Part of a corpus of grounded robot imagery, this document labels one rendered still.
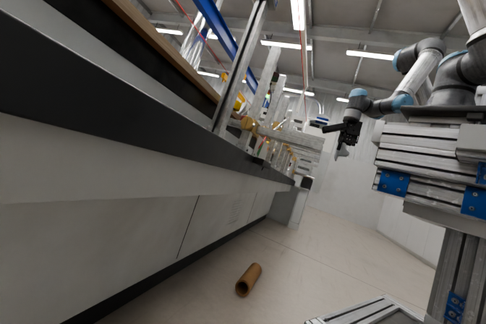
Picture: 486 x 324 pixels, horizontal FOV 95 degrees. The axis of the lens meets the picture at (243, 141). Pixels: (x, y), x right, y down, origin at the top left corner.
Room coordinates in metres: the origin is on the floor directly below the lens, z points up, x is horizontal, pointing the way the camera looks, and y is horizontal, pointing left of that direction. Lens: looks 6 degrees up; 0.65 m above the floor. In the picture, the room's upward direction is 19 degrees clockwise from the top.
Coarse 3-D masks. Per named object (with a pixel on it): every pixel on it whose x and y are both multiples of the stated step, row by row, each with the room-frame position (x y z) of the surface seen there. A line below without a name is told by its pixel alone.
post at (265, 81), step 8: (272, 48) 0.88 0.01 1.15; (280, 48) 0.88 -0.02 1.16; (272, 56) 0.88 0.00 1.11; (272, 64) 0.87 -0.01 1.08; (264, 72) 0.88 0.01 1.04; (272, 72) 0.89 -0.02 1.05; (264, 80) 0.88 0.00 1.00; (264, 88) 0.87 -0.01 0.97; (256, 96) 0.88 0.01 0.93; (264, 96) 0.89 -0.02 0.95; (256, 104) 0.88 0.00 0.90; (256, 112) 0.87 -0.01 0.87; (256, 120) 0.89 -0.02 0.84; (240, 136) 0.88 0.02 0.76; (248, 136) 0.87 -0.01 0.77; (240, 144) 0.88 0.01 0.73; (248, 144) 0.90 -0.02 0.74
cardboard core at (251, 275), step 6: (252, 264) 1.51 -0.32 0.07; (258, 264) 1.52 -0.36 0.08; (246, 270) 1.41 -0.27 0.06; (252, 270) 1.40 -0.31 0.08; (258, 270) 1.46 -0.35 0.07; (246, 276) 1.30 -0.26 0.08; (252, 276) 1.34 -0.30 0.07; (258, 276) 1.44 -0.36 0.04; (240, 282) 1.32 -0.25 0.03; (246, 282) 1.25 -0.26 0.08; (252, 282) 1.30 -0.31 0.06; (240, 288) 1.30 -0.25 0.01; (246, 288) 1.33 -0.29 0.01; (240, 294) 1.25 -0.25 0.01; (246, 294) 1.24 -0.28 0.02
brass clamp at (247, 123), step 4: (248, 116) 0.85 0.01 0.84; (244, 120) 0.86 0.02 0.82; (248, 120) 0.85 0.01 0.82; (252, 120) 0.85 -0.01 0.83; (244, 124) 0.85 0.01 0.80; (248, 124) 0.85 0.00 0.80; (252, 124) 0.85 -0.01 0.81; (256, 124) 0.89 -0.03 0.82; (244, 128) 0.86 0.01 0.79; (248, 128) 0.85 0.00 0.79; (252, 128) 0.86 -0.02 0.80; (256, 128) 0.90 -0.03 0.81; (252, 132) 0.88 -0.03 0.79; (256, 136) 0.95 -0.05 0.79
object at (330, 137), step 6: (306, 126) 3.52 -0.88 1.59; (306, 132) 3.51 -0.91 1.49; (312, 132) 3.47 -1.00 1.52; (318, 132) 3.44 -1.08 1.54; (330, 132) 3.39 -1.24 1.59; (330, 138) 3.38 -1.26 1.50; (324, 144) 3.40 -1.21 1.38; (330, 144) 3.37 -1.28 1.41; (324, 150) 3.39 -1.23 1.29; (330, 150) 3.36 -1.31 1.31
